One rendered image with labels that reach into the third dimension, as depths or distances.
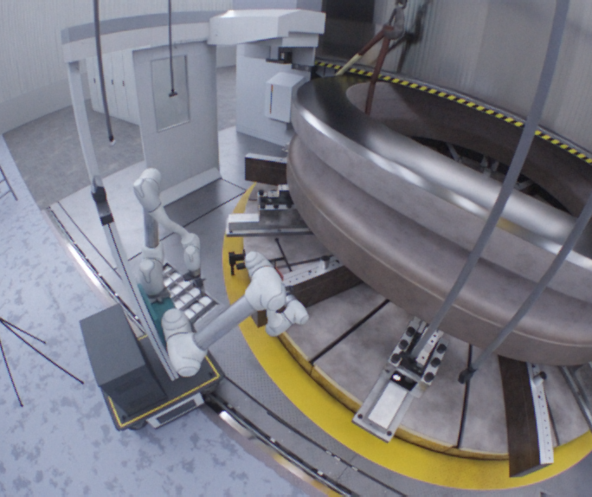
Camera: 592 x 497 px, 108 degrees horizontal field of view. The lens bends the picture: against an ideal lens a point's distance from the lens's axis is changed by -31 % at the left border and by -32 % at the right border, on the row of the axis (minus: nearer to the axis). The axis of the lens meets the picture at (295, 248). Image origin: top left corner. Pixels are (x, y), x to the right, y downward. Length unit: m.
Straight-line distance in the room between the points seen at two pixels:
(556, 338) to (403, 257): 1.28
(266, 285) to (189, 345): 0.52
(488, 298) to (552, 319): 0.55
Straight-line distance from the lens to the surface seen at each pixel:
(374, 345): 2.67
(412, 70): 5.03
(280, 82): 5.91
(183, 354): 1.66
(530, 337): 2.28
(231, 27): 4.32
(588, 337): 2.75
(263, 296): 1.43
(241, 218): 3.49
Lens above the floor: 2.47
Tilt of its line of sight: 40 degrees down
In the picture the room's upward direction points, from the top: 5 degrees clockwise
